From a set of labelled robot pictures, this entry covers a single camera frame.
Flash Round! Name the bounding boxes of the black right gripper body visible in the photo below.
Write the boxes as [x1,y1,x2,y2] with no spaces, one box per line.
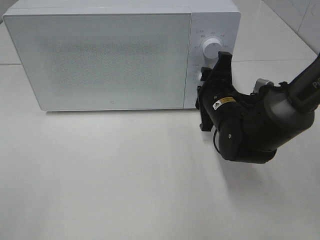
[196,69,238,133]

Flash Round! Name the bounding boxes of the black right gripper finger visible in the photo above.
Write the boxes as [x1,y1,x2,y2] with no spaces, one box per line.
[213,51,233,75]
[200,67,213,82]

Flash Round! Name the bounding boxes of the white timer knob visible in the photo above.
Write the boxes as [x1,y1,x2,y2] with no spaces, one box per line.
[196,72,205,85]

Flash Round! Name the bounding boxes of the white microwave door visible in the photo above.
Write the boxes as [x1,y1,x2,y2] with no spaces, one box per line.
[4,14,191,111]

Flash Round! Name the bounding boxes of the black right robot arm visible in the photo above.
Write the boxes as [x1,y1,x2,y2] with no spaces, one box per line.
[195,51,320,164]

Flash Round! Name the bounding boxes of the upper white control knob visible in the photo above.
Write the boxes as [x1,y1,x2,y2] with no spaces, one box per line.
[202,36,223,60]

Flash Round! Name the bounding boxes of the white microwave oven body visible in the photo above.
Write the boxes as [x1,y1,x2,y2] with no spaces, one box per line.
[2,0,241,112]

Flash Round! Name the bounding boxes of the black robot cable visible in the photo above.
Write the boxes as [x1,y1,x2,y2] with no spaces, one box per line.
[211,129,223,156]

